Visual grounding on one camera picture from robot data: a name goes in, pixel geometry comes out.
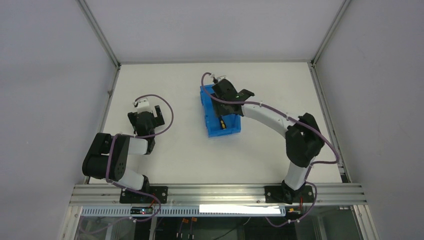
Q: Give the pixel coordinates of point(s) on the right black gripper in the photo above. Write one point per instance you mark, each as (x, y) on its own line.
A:
(222, 108)

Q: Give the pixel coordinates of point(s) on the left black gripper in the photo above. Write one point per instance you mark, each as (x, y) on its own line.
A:
(145, 120)

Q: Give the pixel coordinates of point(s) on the yellow black screwdriver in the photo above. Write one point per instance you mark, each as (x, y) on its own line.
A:
(222, 123)

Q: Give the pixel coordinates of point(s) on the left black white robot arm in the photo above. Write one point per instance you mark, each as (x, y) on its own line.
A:
(108, 155)

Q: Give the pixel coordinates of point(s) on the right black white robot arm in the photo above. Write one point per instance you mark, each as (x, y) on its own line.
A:
(302, 142)

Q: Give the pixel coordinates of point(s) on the blue plastic storage bin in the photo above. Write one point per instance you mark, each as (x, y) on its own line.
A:
(232, 121)

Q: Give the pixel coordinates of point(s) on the small black controller board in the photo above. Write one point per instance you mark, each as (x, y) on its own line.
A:
(141, 211)

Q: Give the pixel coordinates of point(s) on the white label strip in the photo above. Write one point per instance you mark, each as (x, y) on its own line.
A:
(239, 209)

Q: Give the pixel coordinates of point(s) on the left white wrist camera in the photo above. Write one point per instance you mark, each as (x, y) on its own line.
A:
(142, 105)

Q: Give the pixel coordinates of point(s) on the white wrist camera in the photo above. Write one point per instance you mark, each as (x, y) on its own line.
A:
(142, 105)
(219, 78)

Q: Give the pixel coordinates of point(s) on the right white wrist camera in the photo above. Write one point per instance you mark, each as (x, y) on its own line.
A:
(219, 78)

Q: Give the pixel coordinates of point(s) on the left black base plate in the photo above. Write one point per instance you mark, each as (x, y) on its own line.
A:
(143, 195)

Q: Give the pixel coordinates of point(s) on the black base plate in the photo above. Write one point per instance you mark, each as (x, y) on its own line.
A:
(276, 194)
(143, 195)

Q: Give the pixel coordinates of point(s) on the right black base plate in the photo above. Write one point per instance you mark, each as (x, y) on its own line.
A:
(276, 194)

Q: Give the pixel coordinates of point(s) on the aluminium extrusion rail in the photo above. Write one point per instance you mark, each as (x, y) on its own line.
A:
(325, 194)

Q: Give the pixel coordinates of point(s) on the slotted grey cable duct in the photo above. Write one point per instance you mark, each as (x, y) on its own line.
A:
(165, 211)

